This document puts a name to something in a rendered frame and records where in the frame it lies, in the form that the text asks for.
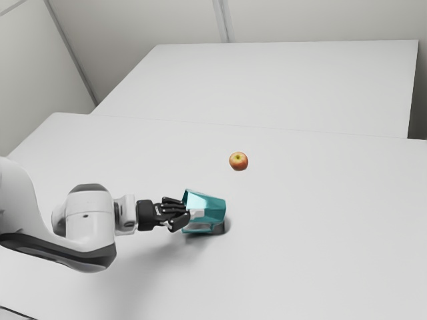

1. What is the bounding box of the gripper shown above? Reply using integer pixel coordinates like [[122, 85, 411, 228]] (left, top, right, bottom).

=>
[[135, 196, 205, 233]]

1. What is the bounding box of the teal faceted mug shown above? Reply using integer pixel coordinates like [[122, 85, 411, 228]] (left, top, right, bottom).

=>
[[179, 188, 228, 235]]

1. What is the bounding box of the red yellow apple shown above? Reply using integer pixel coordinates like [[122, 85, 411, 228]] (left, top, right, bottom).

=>
[[228, 151, 250, 173]]

